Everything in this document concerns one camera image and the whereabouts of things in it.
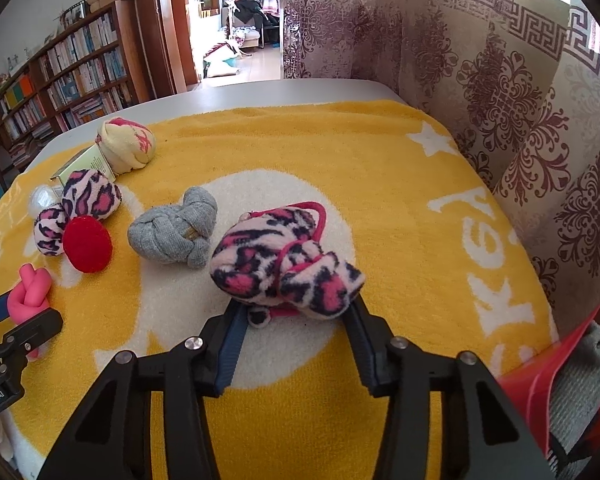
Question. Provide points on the cream and pink sock ball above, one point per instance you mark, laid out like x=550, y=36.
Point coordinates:
x=122, y=147

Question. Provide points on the leopard print sock bundle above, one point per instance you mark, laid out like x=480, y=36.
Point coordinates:
x=90, y=197

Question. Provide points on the wooden door frame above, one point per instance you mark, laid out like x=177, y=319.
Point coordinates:
x=165, y=35

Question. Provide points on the patterned beige curtain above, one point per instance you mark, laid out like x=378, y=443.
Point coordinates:
x=480, y=85

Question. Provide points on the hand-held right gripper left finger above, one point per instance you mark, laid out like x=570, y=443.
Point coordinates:
x=230, y=355

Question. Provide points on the tan box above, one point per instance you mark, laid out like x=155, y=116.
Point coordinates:
x=110, y=0

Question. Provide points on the red ball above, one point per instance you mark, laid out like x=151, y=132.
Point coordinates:
x=87, y=245

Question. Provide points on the white plastic wrap ball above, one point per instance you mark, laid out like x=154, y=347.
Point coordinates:
x=42, y=200

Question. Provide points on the white bag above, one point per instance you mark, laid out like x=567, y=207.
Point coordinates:
x=222, y=62

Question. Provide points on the framed photo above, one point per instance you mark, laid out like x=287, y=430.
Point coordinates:
x=75, y=14

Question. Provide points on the pink foam knot toy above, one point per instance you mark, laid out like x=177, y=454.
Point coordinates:
x=30, y=292

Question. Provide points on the yellow cardboard box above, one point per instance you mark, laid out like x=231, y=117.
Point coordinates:
x=82, y=165

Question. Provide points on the leopard sock with pink trim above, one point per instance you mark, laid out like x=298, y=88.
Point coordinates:
x=260, y=260

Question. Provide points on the yellow and white towel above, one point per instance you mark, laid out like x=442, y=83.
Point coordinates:
x=330, y=160

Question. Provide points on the grey sock ball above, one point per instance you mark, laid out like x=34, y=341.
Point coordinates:
x=170, y=235

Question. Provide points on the coat rack with clothes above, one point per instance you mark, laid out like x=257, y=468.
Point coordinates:
x=245, y=5

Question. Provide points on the grey knit sock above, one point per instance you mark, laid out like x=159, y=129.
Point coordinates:
x=575, y=390

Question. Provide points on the wooden bookshelf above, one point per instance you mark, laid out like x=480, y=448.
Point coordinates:
x=80, y=70

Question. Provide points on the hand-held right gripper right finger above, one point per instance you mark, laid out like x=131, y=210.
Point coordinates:
x=366, y=357

